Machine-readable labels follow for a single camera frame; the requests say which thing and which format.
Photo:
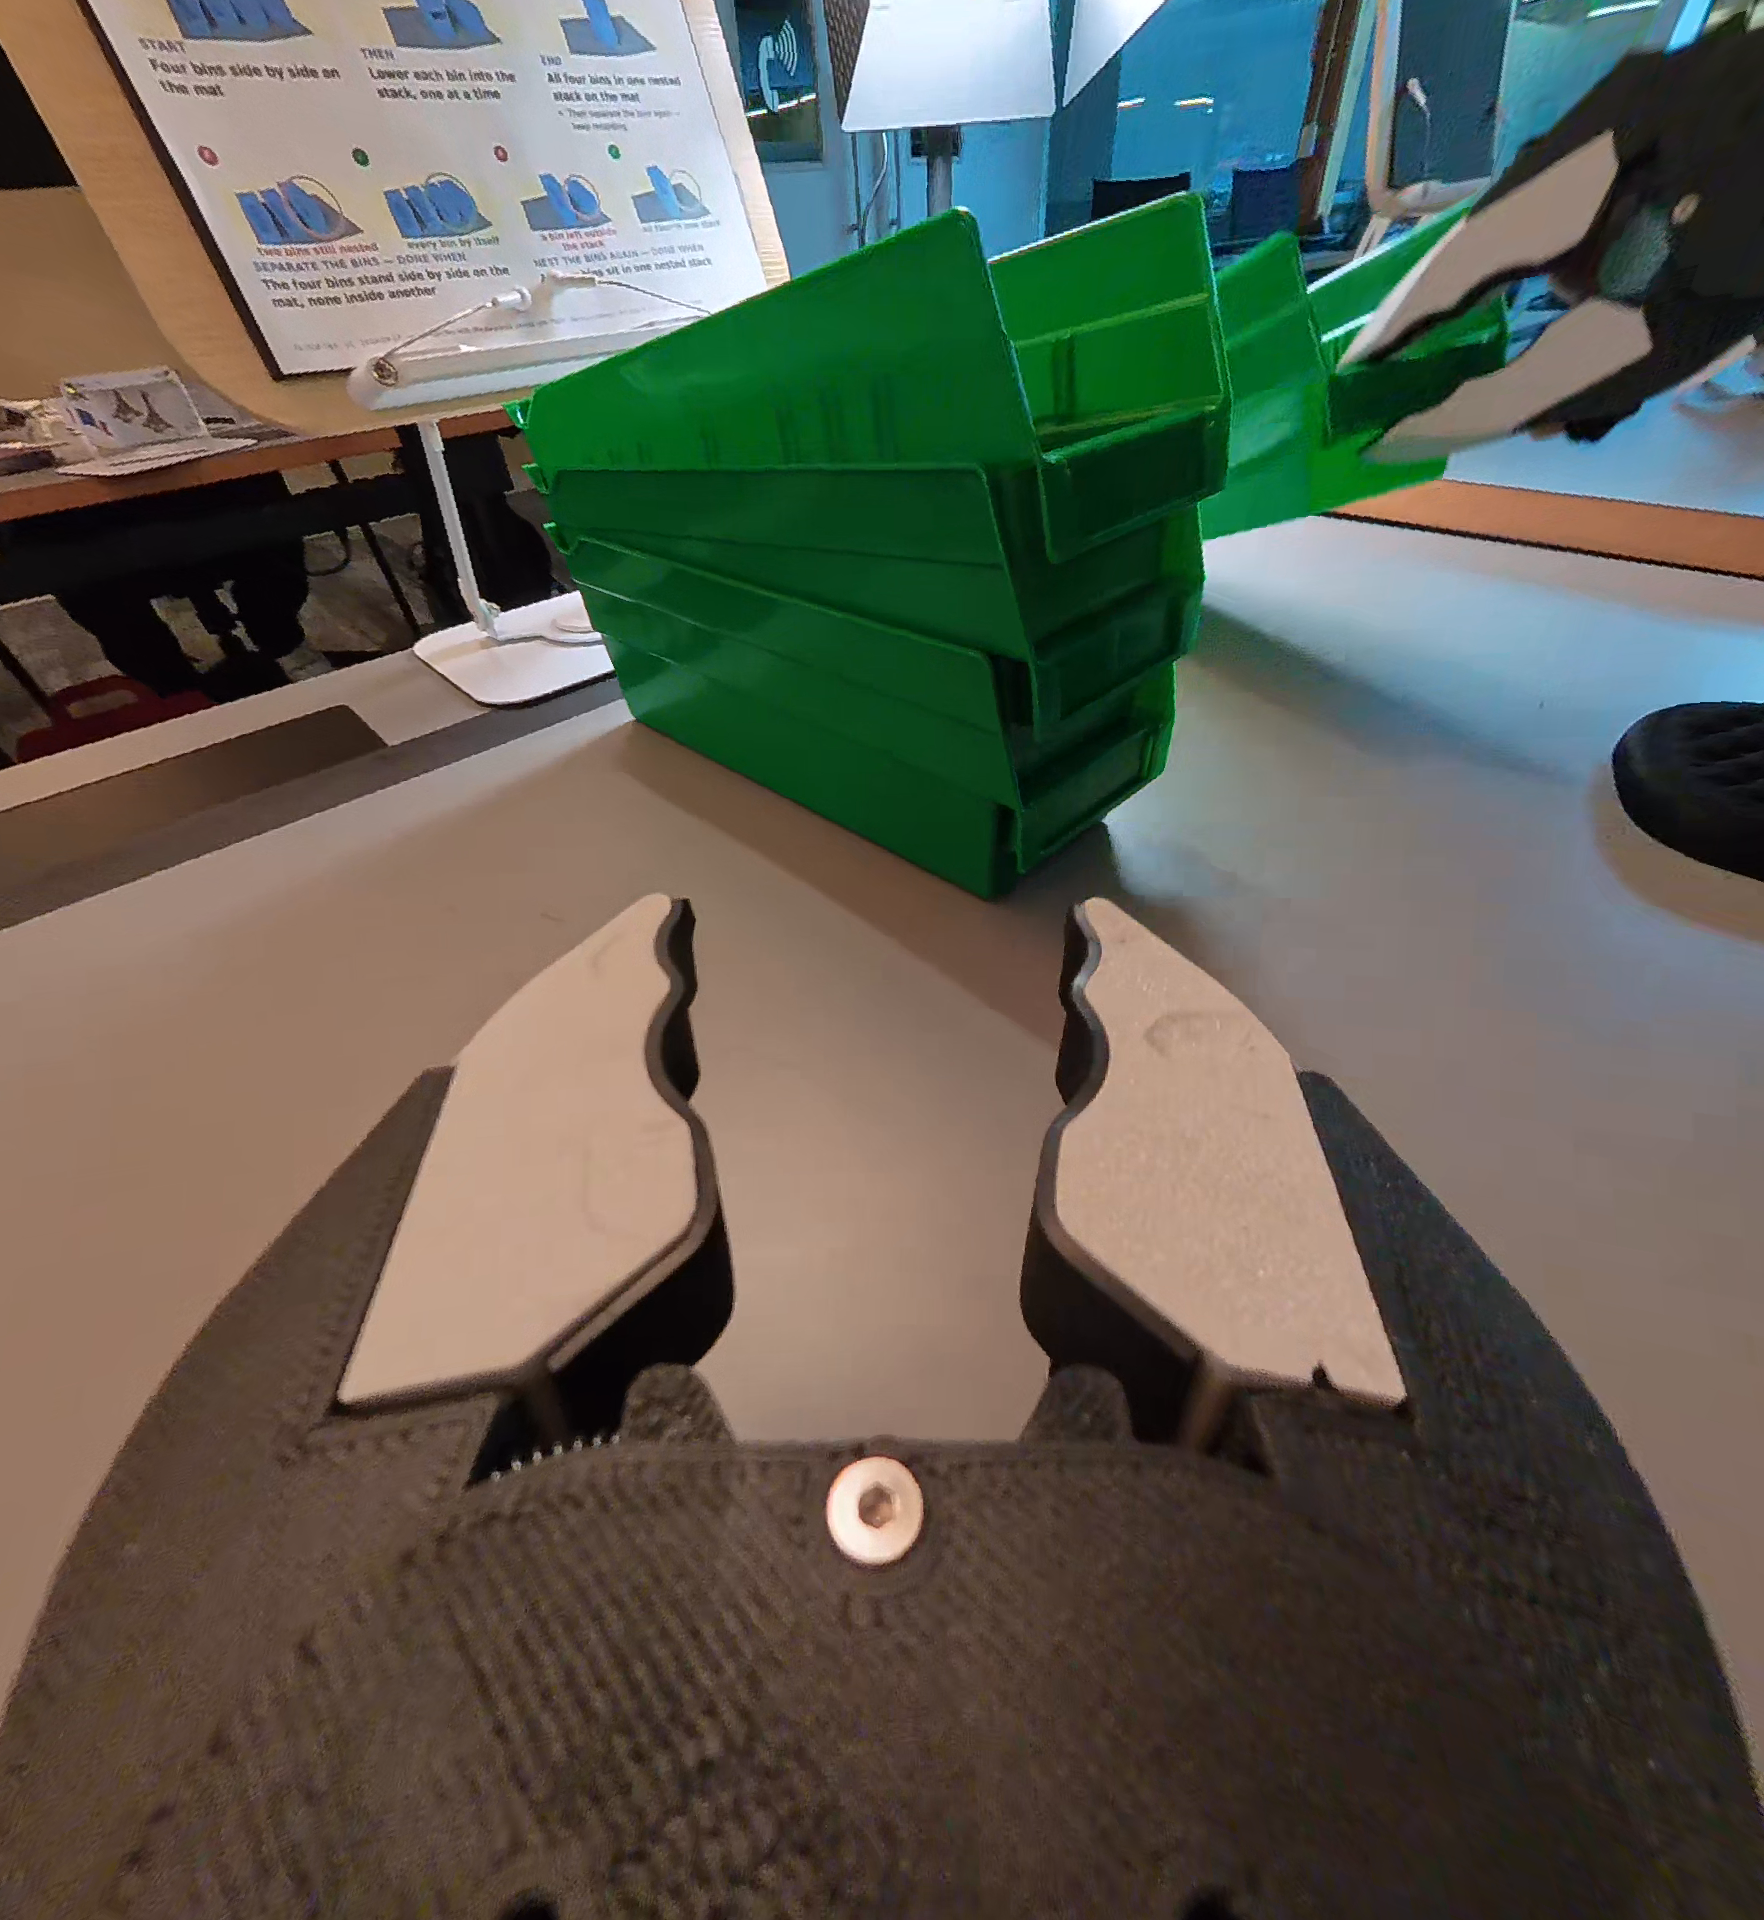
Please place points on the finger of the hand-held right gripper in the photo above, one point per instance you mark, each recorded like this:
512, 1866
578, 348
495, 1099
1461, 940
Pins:
1481, 254
1525, 382

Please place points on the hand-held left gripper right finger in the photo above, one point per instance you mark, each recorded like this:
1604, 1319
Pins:
1212, 1201

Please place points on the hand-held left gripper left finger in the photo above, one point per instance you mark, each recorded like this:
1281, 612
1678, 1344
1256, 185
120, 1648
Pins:
537, 1201

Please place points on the green plastic bin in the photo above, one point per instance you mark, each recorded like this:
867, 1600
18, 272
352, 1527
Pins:
821, 781
793, 517
821, 390
1271, 419

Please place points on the light grey desk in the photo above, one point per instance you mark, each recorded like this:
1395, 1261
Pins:
1422, 974

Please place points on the wooden-edged side table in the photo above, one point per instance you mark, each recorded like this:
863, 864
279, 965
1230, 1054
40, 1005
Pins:
1646, 532

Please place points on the black round pad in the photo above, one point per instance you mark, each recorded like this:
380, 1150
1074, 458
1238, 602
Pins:
1736, 794

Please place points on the metal stand pole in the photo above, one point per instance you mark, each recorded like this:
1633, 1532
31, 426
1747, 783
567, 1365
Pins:
943, 173

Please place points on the white light panel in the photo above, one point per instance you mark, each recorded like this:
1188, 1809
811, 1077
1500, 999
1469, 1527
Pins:
958, 60

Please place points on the red plastic container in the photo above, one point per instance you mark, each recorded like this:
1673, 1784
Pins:
111, 714

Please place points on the long wooden table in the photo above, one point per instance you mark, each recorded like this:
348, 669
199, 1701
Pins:
146, 481

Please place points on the printed instruction sheet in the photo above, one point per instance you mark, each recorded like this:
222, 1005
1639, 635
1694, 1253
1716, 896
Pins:
445, 194

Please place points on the wooden clipboard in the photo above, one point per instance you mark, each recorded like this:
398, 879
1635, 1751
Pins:
115, 227

